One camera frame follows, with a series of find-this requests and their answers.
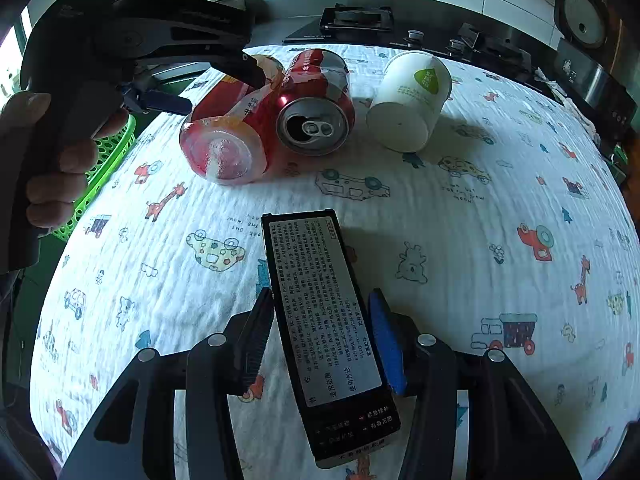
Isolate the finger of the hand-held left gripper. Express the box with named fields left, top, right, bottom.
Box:
left=112, top=0, right=267, bottom=90
left=122, top=85, right=192, bottom=115

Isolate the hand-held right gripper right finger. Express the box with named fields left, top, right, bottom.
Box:
left=367, top=287, right=583, bottom=480

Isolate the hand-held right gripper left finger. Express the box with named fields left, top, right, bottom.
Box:
left=60, top=286, right=277, bottom=480

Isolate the red plastic bottle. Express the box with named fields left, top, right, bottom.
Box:
left=179, top=57, right=286, bottom=186

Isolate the black cardboard box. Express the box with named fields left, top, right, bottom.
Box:
left=261, top=208, right=402, bottom=470

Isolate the green plastic basket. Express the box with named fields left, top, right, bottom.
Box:
left=50, top=114, right=138, bottom=241

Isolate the person's left hand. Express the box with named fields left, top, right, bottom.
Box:
left=0, top=91, right=132, bottom=237

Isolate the gold drink can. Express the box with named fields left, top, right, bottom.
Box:
left=250, top=54, right=287, bottom=86

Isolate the red drink can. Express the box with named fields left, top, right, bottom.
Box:
left=276, top=49, right=357, bottom=157

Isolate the white printed blanket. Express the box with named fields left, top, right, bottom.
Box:
left=30, top=45, right=640, bottom=480

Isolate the black gas stove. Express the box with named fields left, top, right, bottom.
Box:
left=282, top=6, right=533, bottom=83

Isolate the white paper cup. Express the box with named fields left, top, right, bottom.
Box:
left=366, top=50, right=453, bottom=153

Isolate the white rag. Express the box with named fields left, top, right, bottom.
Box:
left=534, top=66, right=601, bottom=148

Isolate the black rice cooker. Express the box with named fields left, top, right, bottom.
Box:
left=552, top=0, right=633, bottom=126

